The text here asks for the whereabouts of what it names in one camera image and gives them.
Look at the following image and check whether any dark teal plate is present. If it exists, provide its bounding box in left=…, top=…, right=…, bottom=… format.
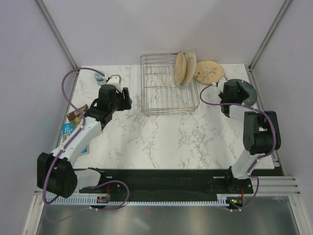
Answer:
left=230, top=79, right=257, bottom=106

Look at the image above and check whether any blue and cream plate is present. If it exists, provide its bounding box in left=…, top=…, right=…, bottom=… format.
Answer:
left=180, top=50, right=197, bottom=86

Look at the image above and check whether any cream plate with yellow bird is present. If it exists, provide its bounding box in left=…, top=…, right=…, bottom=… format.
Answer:
left=174, top=51, right=186, bottom=86

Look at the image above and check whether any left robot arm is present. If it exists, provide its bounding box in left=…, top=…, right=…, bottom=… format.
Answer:
left=37, top=84, right=132, bottom=198

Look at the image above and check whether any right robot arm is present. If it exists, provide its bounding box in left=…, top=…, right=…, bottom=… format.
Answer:
left=217, top=79, right=281, bottom=193

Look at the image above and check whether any small blue-lidded jar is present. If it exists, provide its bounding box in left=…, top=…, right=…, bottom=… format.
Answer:
left=94, top=70, right=108, bottom=86

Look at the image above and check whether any cream plate with blue bird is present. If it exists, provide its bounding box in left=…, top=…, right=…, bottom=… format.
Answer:
left=194, top=60, right=225, bottom=85

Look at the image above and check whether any brown and yellow book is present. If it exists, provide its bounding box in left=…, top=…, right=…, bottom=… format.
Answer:
left=67, top=104, right=88, bottom=124

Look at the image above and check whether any blue paperback book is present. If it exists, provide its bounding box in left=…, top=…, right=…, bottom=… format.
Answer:
left=61, top=123, right=89, bottom=155

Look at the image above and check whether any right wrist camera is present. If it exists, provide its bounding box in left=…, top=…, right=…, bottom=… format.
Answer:
left=212, top=77, right=228, bottom=92

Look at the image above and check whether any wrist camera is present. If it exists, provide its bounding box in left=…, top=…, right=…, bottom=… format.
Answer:
left=212, top=77, right=228, bottom=92
left=107, top=74, right=122, bottom=92

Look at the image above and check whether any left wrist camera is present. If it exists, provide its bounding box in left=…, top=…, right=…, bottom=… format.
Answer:
left=107, top=74, right=122, bottom=92

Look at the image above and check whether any metal wire dish rack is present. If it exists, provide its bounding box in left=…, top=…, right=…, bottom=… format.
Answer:
left=140, top=53, right=200, bottom=115

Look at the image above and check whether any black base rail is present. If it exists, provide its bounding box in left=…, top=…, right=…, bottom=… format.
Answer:
left=79, top=169, right=253, bottom=202

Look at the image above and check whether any white cable duct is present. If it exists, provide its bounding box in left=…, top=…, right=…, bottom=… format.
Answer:
left=45, top=194, right=110, bottom=205

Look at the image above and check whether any aluminium frame profile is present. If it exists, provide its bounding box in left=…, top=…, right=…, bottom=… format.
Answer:
left=34, top=0, right=78, bottom=69

